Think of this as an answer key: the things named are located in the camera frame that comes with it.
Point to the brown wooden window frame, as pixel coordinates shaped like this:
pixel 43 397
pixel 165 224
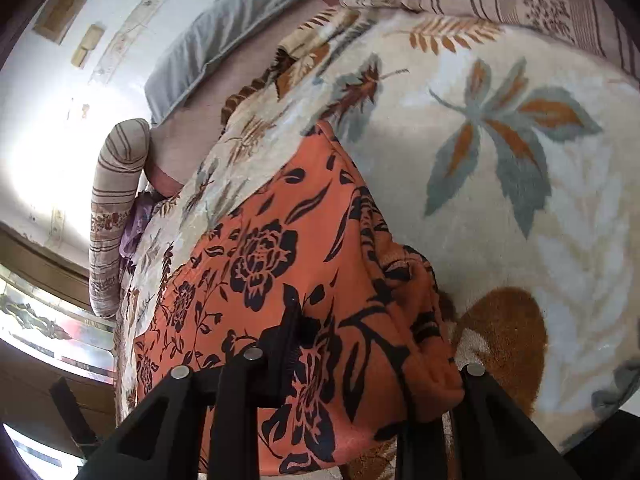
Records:
pixel 40 255

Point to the large beige wall plaque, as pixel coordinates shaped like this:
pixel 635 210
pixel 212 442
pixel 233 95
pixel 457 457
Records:
pixel 65 5

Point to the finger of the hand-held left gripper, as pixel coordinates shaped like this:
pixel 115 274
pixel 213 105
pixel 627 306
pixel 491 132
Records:
pixel 70 410

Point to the pink bed sheet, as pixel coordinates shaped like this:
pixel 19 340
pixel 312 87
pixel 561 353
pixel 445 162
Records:
pixel 200 125

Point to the striped floral bolster pillow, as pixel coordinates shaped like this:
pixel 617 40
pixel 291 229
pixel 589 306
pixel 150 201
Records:
pixel 115 200

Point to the stained glass window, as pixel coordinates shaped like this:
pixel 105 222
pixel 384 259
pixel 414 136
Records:
pixel 50 325

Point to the grey pillow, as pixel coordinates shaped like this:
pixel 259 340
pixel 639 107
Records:
pixel 225 25

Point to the orange floral shirt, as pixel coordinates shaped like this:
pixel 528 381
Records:
pixel 280 260

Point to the leaf print bedspread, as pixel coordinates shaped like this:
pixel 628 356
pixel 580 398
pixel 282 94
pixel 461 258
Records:
pixel 500 210

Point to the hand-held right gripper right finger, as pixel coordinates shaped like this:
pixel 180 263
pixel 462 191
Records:
pixel 470 410

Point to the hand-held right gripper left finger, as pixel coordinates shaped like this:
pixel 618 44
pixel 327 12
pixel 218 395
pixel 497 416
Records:
pixel 280 355

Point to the small beige wall plaque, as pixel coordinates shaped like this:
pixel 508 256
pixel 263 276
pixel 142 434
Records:
pixel 87 45

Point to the purple cloth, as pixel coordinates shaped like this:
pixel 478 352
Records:
pixel 135 230

